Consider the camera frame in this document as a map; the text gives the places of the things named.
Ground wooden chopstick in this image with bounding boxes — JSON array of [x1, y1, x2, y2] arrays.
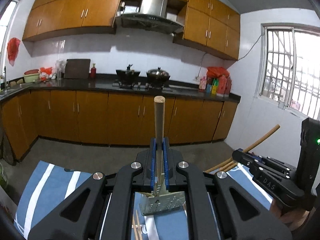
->
[[154, 96, 165, 195]]

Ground person right hand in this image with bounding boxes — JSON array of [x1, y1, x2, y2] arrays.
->
[[270, 198, 310, 231]]

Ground green perforated utensil holder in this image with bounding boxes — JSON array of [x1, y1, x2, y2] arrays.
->
[[139, 192, 185, 216]]

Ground lower wooden base cabinets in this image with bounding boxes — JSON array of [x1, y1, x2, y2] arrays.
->
[[1, 89, 238, 160]]

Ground gas stove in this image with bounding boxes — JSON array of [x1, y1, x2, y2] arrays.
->
[[112, 80, 173, 92]]

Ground right black lidded wok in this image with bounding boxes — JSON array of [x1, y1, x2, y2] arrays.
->
[[146, 67, 170, 87]]

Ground left black wok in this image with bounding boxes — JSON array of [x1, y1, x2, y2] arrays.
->
[[116, 64, 140, 86]]

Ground pink bottle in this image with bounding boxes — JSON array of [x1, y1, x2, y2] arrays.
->
[[199, 76, 207, 91]]

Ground red bag on counter right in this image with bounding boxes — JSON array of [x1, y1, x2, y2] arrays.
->
[[206, 67, 230, 79]]

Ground barred window right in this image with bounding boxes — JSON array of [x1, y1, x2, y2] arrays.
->
[[258, 26, 319, 120]]

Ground black countertop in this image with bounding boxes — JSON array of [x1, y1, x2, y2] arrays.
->
[[1, 74, 241, 103]]

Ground red sauce bottle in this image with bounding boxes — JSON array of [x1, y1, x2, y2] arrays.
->
[[90, 63, 97, 79]]

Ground blue white striped tablecloth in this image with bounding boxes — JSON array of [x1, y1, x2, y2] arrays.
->
[[14, 161, 272, 239]]

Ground dark cutting board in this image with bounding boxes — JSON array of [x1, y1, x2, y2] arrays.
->
[[64, 59, 91, 79]]

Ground orange bag on counter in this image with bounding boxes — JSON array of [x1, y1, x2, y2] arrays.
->
[[39, 67, 56, 81]]

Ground steel range hood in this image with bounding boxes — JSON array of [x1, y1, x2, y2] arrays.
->
[[115, 0, 187, 36]]

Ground green basin with red lid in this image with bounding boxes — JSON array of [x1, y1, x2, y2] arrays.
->
[[23, 69, 40, 83]]

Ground red plastic bag hanging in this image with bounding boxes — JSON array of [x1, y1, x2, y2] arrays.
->
[[7, 37, 21, 66]]

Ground wall power cable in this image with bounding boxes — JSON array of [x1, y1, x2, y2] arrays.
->
[[196, 31, 265, 79]]

